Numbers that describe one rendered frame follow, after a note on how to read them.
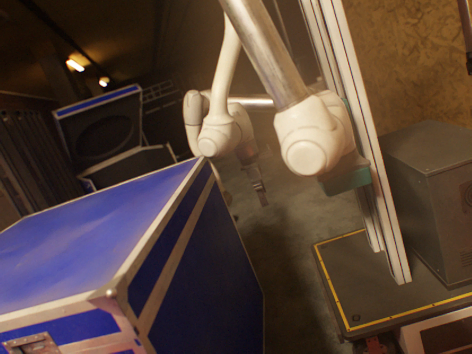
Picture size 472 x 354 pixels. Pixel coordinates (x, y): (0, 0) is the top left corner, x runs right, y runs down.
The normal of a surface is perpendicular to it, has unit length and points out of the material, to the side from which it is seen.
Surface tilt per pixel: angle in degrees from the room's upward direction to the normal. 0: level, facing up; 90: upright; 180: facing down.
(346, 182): 90
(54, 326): 90
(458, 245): 90
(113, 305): 90
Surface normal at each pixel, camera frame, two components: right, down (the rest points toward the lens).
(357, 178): -0.02, 0.27
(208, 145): -0.40, 0.52
